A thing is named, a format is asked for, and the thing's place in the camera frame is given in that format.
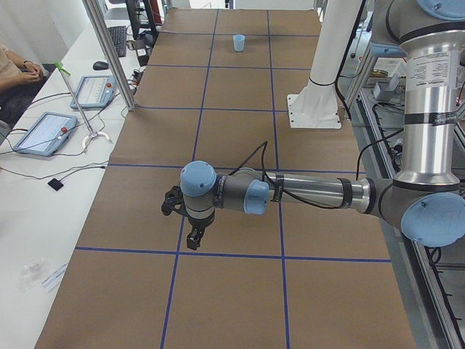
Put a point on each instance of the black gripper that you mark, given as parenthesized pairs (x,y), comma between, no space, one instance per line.
(200,222)

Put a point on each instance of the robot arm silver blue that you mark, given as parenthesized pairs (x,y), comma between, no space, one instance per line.
(422,200)

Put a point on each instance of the blue teach pendant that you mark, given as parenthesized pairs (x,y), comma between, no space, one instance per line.
(95,92)
(46,135)

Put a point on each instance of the black keyboard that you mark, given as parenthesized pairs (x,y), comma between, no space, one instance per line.
(118,36)

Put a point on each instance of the seated person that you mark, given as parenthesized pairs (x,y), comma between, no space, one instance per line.
(21,81)

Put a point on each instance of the metal stand with green tip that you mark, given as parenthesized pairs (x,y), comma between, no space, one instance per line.
(92,133)

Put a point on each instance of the black computer mouse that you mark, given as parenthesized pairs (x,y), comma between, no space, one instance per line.
(100,66)

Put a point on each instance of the light blue plastic cup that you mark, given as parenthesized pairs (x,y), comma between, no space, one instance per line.
(238,42)

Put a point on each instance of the clear plastic bag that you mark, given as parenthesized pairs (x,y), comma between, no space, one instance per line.
(32,273)

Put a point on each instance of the brown paper table cover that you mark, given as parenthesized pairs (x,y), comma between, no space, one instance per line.
(293,277)

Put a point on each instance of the white pedestal column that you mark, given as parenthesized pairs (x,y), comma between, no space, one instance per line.
(316,106)

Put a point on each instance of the far blue teach pendant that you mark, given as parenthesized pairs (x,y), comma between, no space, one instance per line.
(95,92)

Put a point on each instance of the small black square pad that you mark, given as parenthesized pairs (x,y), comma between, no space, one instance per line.
(55,184)

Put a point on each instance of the near blue teach pendant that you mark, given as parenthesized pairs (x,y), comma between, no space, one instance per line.
(46,135)

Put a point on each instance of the aluminium frame post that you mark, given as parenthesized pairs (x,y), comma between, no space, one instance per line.
(99,25)

